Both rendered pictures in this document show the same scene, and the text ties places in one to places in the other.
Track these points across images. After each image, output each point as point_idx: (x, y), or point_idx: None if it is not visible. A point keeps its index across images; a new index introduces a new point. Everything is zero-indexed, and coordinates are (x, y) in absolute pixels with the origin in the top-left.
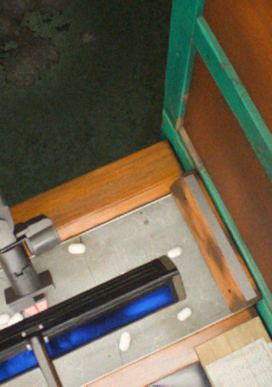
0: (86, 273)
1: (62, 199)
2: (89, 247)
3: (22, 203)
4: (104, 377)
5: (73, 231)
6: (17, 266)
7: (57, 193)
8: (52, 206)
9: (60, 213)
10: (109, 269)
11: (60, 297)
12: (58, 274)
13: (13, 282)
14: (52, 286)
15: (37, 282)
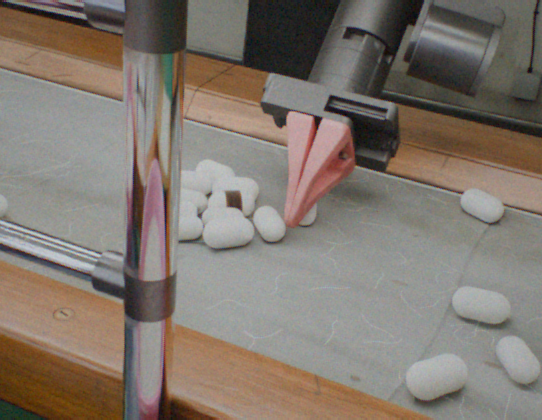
0: (462, 248)
1: (523, 145)
2: (509, 229)
3: (439, 114)
4: (296, 367)
5: (501, 189)
6: (365, 17)
7: (520, 137)
8: (492, 140)
9: (501, 152)
10: (524, 275)
11: (362, 235)
12: (398, 213)
13: (325, 50)
14: (389, 107)
15: (366, 94)
